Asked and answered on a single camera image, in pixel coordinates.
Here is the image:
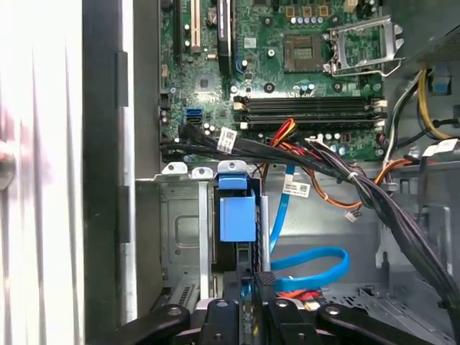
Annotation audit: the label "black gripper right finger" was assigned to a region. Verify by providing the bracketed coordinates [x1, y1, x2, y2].
[254, 271, 432, 345]

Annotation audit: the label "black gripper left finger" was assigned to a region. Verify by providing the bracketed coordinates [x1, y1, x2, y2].
[114, 243, 254, 345]

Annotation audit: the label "hard disk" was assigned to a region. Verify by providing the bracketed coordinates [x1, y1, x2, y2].
[211, 172, 265, 345]

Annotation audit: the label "metal disk bay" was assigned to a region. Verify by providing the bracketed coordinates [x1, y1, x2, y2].
[153, 160, 270, 306]

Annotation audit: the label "black RAM slot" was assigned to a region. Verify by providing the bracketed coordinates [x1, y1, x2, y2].
[233, 104, 388, 114]
[239, 121, 387, 132]
[235, 112, 388, 123]
[232, 95, 388, 106]

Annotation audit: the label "long black expansion slot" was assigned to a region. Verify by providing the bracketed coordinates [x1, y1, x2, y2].
[216, 0, 234, 77]

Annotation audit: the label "short black expansion slot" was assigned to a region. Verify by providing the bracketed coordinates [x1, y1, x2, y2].
[172, 0, 183, 70]

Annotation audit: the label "white expansion slot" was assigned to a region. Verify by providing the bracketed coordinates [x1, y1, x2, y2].
[190, 0, 202, 54]

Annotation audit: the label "person's hand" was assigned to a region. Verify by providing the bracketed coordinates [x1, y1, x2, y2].
[0, 103, 55, 195]

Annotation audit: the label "black PC case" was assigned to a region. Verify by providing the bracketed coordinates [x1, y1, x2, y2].
[82, 0, 460, 345]

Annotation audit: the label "blue SATA port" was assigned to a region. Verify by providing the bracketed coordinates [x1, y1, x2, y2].
[184, 107, 205, 126]

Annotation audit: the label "green motherboard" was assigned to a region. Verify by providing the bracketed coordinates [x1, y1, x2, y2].
[157, 0, 391, 165]

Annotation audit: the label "metal locking lever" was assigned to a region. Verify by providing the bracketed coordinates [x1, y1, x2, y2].
[331, 57, 403, 78]

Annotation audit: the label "CPU socket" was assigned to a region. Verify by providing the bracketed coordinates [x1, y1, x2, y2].
[282, 34, 324, 73]

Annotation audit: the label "blue plastic clip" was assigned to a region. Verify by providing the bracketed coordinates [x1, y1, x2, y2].
[432, 65, 453, 95]

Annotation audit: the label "metal socket cover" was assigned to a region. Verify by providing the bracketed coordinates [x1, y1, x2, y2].
[325, 15, 406, 75]

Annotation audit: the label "grey power supply unit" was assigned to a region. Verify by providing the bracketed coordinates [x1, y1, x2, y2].
[380, 0, 460, 64]

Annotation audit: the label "blue flat disk wire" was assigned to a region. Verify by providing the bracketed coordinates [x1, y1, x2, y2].
[268, 164, 352, 293]

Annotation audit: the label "black cable bundle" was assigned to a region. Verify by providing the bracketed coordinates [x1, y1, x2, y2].
[160, 121, 460, 319]

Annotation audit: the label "orange red yellow power wire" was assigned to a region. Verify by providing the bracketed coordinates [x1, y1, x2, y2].
[260, 117, 413, 303]

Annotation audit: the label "yellow and black wires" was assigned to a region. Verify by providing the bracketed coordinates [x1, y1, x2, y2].
[386, 65, 460, 152]

